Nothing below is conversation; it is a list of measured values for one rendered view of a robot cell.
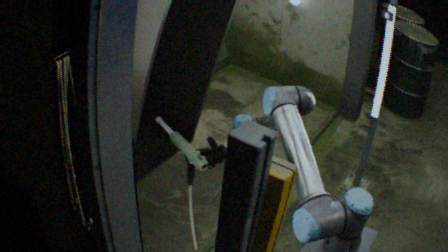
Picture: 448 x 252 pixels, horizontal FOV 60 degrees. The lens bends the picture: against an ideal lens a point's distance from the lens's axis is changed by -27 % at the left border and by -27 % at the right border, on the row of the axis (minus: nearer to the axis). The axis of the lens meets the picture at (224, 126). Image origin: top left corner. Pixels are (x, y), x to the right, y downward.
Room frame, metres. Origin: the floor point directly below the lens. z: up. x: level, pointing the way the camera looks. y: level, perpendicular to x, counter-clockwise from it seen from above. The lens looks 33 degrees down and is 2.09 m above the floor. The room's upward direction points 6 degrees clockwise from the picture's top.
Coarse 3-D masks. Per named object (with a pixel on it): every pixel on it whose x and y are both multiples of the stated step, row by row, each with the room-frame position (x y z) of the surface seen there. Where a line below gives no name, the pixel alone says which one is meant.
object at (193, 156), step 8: (160, 120) 2.34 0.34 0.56; (168, 128) 2.27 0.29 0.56; (176, 136) 2.19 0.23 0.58; (176, 144) 2.16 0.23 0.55; (184, 144) 2.13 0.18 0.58; (184, 152) 2.10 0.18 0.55; (192, 152) 2.06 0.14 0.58; (192, 160) 2.03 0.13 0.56; (200, 160) 2.00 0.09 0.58; (192, 168) 2.07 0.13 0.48; (200, 168) 1.98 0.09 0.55; (192, 176) 2.07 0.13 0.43; (192, 184) 2.07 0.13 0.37
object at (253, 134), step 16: (240, 128) 0.69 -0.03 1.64; (256, 128) 0.69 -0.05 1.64; (240, 144) 0.66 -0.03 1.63; (256, 144) 0.65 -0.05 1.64; (272, 144) 0.68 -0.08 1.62; (240, 160) 0.66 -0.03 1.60; (256, 160) 0.64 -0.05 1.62; (224, 176) 0.67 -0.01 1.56; (240, 176) 0.65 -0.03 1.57; (256, 176) 0.65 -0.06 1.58; (224, 192) 0.67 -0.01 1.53; (240, 192) 0.65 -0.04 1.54; (256, 192) 0.65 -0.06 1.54; (224, 208) 0.66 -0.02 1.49; (240, 208) 0.65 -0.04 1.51; (256, 208) 0.67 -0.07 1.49; (224, 224) 0.66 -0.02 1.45; (240, 224) 0.65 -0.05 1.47; (256, 224) 0.68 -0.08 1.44; (224, 240) 0.66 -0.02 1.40; (240, 240) 0.64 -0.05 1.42
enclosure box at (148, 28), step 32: (160, 0) 1.73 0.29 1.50; (192, 0) 2.38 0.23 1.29; (224, 0) 2.29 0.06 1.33; (160, 32) 1.74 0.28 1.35; (192, 32) 2.37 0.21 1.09; (224, 32) 2.28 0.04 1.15; (160, 64) 2.46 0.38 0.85; (192, 64) 2.36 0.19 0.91; (160, 96) 2.45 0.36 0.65; (192, 96) 2.35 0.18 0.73; (160, 128) 2.36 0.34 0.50; (192, 128) 2.34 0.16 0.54; (160, 160) 2.12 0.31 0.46
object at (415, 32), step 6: (396, 24) 4.03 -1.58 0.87; (402, 24) 4.11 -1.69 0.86; (408, 24) 4.18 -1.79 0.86; (402, 30) 3.90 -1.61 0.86; (408, 30) 3.96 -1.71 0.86; (414, 30) 4.03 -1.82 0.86; (420, 30) 4.10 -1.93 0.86; (414, 36) 3.82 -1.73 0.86; (420, 36) 3.88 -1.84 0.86; (426, 36) 3.95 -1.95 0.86; (432, 36) 3.99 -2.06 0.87; (426, 42) 3.74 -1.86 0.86; (432, 42) 3.80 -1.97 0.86
